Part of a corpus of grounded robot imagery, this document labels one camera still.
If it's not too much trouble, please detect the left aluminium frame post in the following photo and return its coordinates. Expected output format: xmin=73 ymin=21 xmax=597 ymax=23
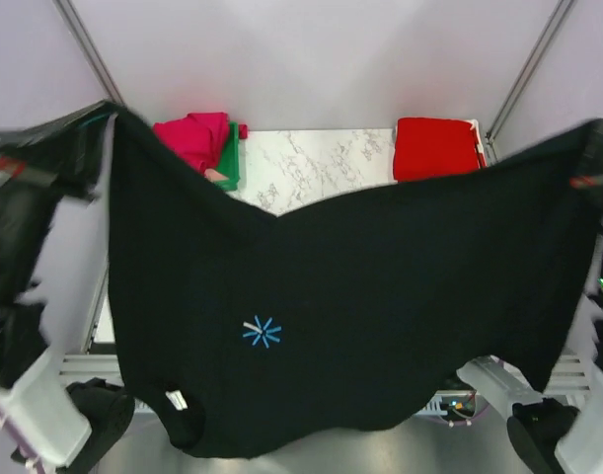
xmin=53 ymin=0 xmax=124 ymax=105

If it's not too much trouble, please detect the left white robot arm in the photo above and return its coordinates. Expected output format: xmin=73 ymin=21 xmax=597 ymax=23
xmin=0 ymin=102 xmax=135 ymax=473

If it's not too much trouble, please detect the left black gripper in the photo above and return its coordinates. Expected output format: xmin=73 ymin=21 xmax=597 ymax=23
xmin=0 ymin=95 xmax=120 ymax=286

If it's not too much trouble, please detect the white slotted cable duct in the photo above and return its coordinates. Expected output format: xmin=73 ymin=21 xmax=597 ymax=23
xmin=415 ymin=390 xmax=474 ymax=417

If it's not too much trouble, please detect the black t shirt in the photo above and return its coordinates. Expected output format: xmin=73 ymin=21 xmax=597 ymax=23
xmin=109 ymin=110 xmax=603 ymax=458

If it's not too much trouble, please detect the right aluminium frame post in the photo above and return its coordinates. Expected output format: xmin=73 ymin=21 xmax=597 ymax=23
xmin=486 ymin=0 xmax=577 ymax=147

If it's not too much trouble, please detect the aluminium frame post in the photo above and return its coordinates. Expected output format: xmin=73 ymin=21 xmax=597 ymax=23
xmin=486 ymin=0 xmax=577 ymax=147
xmin=53 ymin=0 xmax=124 ymax=105

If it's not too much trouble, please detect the peach pink t shirt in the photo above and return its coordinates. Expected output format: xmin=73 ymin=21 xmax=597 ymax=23
xmin=204 ymin=168 xmax=227 ymax=183

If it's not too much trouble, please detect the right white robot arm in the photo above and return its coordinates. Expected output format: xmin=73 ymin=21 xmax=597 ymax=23
xmin=436 ymin=119 xmax=603 ymax=473

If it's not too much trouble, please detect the folded red t shirt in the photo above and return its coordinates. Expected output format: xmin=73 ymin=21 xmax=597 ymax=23
xmin=393 ymin=117 xmax=480 ymax=182

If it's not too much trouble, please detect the green plastic tray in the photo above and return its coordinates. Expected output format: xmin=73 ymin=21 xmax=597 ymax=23
xmin=215 ymin=121 xmax=240 ymax=192

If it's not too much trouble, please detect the magenta t shirt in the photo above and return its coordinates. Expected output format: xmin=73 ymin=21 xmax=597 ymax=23
xmin=152 ymin=112 xmax=230 ymax=175

